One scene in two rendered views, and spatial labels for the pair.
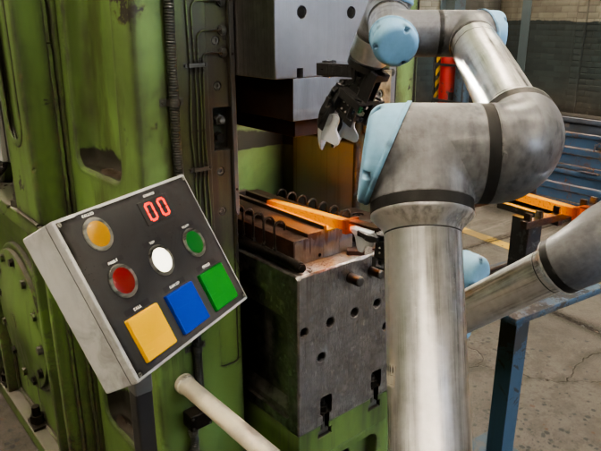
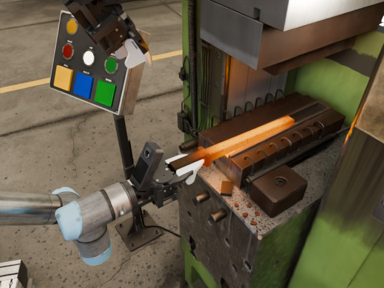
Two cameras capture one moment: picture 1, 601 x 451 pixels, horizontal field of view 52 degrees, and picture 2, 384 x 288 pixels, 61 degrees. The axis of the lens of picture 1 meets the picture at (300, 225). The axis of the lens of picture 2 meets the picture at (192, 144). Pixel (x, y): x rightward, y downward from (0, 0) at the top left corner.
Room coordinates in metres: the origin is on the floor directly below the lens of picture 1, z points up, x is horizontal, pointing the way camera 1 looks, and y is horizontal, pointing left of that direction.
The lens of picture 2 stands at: (1.46, -0.74, 1.58)
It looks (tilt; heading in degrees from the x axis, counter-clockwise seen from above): 40 degrees down; 96
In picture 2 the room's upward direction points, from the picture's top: straight up
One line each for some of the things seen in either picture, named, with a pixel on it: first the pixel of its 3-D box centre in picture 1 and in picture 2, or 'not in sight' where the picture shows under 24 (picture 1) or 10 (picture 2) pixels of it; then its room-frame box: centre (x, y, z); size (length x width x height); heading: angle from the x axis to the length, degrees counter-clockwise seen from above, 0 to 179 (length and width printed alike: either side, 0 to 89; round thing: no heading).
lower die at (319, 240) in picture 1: (273, 221); (272, 131); (1.62, 0.07, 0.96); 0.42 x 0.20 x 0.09; 40
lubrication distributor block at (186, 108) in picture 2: not in sight; (184, 122); (1.32, 0.30, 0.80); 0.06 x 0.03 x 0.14; 130
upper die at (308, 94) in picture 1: (271, 89); (296, 12); (1.62, 0.07, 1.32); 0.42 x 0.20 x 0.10; 40
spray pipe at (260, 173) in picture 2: not in sight; (291, 158); (1.67, -0.04, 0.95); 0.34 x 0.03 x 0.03; 40
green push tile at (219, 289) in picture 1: (216, 286); (106, 93); (1.08, 0.16, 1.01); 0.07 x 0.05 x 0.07; 155
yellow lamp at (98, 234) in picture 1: (98, 234); (72, 26); (0.93, 0.32, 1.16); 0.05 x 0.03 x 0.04; 130
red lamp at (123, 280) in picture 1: (123, 280); (68, 51); (0.92, 0.29, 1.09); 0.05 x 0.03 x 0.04; 130
